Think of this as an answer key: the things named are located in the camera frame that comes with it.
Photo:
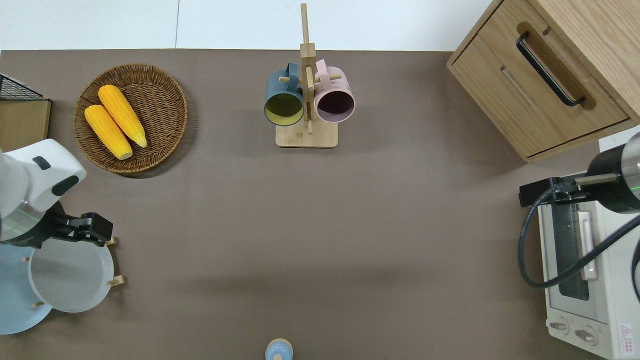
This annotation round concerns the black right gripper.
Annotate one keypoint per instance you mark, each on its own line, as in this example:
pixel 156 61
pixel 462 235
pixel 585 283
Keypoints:
pixel 540 191

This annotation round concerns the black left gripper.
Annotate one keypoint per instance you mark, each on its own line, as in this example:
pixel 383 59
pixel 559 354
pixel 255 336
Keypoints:
pixel 95 227

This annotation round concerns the gray plate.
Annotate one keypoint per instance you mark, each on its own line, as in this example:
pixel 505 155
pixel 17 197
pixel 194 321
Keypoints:
pixel 70 277

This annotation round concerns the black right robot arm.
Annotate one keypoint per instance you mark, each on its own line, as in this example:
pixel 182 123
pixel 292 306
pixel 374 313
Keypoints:
pixel 615 180

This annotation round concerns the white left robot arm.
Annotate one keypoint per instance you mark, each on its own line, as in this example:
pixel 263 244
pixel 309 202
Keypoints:
pixel 30 185

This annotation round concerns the wooden plate rack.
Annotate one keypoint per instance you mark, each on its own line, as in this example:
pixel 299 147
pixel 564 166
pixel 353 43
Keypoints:
pixel 117 280

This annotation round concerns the light blue plate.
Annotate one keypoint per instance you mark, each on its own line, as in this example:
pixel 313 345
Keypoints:
pixel 15 300

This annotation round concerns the yellow corn cob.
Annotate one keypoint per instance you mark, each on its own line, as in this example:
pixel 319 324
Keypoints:
pixel 107 131
pixel 122 114

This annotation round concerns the wooden cabinet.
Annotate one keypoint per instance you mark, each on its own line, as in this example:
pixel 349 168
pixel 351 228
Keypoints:
pixel 500 85

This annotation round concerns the wooden board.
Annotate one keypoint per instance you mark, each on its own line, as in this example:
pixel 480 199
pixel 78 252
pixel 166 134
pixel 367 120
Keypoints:
pixel 22 122

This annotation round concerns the cream toaster oven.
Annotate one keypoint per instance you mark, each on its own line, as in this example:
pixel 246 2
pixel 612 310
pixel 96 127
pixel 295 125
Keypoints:
pixel 615 295

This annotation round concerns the cream oven knob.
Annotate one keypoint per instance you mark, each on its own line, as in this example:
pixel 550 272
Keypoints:
pixel 586 336
pixel 560 326

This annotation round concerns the brown wicker basket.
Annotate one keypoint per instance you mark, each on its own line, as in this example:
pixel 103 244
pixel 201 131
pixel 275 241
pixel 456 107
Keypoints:
pixel 160 105

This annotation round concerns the pink mug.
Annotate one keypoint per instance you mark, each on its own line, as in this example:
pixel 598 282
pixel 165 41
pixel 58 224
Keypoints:
pixel 336 87

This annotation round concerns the dark teal mug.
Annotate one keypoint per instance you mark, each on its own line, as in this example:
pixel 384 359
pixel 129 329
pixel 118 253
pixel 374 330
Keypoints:
pixel 280 90

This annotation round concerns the wooden mug tree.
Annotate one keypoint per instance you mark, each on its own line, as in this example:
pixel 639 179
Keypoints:
pixel 307 137

